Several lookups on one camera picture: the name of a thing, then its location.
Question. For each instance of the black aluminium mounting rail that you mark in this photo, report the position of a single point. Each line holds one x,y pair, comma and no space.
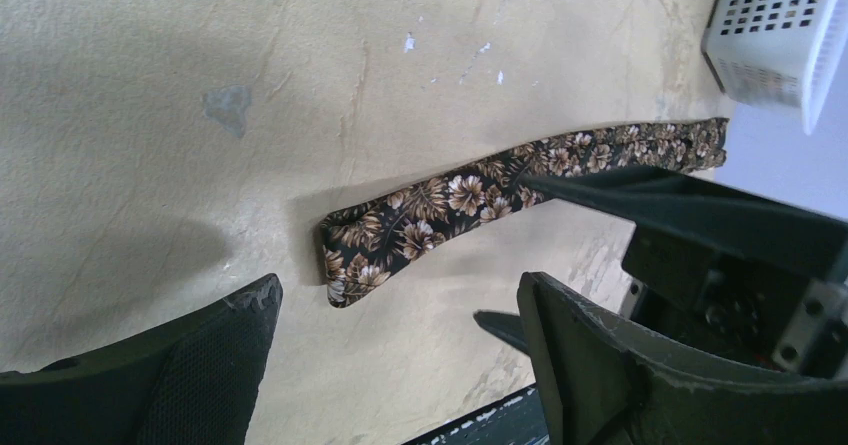
517,418

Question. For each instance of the brown floral black tie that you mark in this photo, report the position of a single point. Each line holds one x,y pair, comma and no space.
366,244

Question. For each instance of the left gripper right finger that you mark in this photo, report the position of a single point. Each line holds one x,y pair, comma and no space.
603,379

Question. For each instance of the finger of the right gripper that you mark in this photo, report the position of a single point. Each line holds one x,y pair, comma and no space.
504,326

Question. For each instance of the white plastic basket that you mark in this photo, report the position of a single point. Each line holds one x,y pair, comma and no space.
778,55

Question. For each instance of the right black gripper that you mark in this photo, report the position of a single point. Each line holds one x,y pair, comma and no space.
746,311

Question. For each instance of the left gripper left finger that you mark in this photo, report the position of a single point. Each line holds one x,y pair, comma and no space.
192,380

